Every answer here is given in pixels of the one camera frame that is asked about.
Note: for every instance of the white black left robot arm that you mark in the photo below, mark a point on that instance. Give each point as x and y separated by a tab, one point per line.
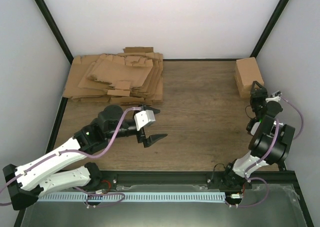
29	182

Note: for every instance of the folded brown cardboard box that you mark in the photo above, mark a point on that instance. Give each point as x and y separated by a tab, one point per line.
243	93

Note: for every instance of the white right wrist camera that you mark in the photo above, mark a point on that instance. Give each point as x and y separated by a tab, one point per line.
275	97

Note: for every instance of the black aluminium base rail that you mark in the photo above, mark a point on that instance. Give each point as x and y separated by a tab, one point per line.
213	180

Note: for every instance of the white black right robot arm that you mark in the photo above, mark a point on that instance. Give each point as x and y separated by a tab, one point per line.
271	140

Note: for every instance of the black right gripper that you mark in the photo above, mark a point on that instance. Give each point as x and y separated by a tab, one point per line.
254	97

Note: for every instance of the black corner frame post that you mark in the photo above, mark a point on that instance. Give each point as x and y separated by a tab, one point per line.
276	14
42	6

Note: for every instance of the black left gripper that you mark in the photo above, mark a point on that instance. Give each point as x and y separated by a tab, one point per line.
152	139

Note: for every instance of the stack of flat cardboard blanks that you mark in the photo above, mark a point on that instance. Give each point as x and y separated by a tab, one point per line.
132	77

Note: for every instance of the black left corner frame post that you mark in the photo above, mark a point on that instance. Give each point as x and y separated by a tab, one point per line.
42	6

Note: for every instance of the clear acrylic front plate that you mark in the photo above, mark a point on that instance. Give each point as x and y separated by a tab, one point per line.
281	209

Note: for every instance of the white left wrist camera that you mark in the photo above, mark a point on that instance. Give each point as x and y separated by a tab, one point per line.
144	118

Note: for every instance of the brown cardboard box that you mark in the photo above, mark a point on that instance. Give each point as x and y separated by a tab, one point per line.
247	71
243	93

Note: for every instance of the light blue slotted strip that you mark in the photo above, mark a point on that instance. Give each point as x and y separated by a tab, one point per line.
138	197

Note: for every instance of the black right corner frame post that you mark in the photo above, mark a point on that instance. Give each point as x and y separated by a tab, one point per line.
276	14

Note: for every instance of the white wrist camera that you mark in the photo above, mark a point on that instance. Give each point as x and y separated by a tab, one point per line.
144	118
275	97

